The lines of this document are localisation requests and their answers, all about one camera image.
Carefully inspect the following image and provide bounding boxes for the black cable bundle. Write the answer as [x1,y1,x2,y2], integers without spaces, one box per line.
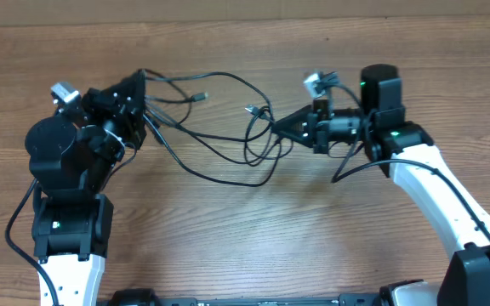
[136,67,295,188]

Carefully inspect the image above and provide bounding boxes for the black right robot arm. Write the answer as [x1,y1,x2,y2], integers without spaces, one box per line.
[272,64,490,305]

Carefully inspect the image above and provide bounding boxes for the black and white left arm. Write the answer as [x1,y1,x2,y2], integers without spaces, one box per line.
[25,71,146,305]

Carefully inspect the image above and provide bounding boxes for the brown cardboard backdrop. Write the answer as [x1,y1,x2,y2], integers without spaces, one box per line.
[0,0,490,26]

